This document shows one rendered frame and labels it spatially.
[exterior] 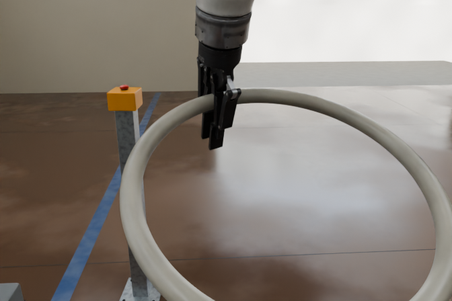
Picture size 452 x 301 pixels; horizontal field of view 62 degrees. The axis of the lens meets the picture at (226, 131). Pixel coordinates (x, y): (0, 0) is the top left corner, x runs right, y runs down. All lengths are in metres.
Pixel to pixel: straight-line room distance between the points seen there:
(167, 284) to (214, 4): 0.38
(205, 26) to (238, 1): 0.07
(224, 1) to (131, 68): 6.06
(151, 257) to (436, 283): 0.34
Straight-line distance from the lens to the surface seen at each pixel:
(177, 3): 6.43
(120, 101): 1.64
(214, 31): 0.60
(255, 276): 2.24
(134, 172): 0.56
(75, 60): 6.81
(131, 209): 0.51
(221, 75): 0.65
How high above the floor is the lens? 1.43
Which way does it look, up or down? 19 degrees down
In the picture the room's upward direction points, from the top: straight up
